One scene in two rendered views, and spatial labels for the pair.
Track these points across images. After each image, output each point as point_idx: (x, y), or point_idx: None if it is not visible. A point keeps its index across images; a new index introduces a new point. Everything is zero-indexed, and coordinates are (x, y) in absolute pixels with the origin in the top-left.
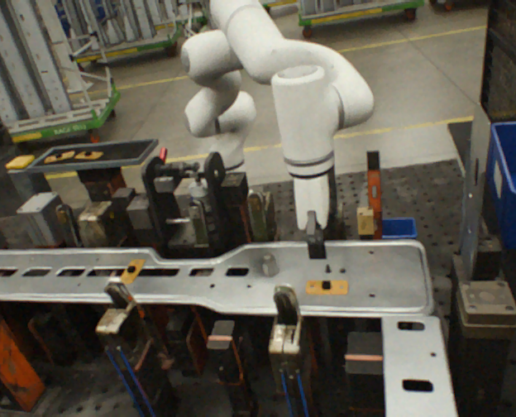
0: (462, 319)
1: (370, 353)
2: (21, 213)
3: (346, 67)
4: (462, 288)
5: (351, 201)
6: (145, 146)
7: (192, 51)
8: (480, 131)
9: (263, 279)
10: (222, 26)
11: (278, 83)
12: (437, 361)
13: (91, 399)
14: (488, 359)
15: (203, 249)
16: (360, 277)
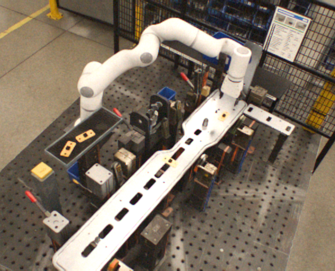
0: (258, 99)
1: (251, 122)
2: (104, 182)
3: (237, 43)
4: (254, 92)
5: (119, 95)
6: (105, 113)
7: (153, 52)
8: (253, 48)
9: (207, 127)
10: (189, 40)
11: (246, 56)
12: (264, 112)
13: (171, 230)
14: (259, 106)
15: (168, 138)
16: (224, 108)
